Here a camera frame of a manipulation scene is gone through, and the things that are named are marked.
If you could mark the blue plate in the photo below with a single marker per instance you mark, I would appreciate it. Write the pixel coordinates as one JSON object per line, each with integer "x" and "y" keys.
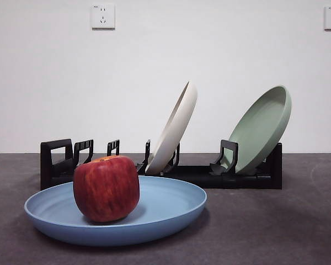
{"x": 168, "y": 204}

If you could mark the red apple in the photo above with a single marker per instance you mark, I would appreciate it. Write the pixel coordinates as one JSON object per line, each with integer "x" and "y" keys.
{"x": 106, "y": 190}

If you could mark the cream plate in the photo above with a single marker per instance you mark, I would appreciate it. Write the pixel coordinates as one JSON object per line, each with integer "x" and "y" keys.
{"x": 173, "y": 129}

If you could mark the black plate rack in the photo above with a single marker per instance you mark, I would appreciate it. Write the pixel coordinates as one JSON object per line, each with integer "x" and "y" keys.
{"x": 237, "y": 182}

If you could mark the green plate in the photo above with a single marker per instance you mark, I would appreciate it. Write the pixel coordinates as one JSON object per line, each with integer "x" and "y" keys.
{"x": 259, "y": 129}

